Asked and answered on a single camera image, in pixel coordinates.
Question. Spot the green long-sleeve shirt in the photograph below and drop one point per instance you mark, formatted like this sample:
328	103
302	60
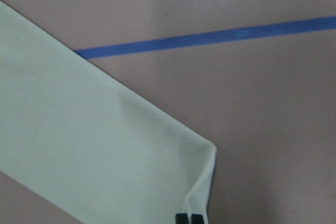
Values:
85	142

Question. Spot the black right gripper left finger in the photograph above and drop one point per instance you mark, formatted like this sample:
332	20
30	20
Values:
181	218

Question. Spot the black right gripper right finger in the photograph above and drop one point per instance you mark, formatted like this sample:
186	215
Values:
197	219

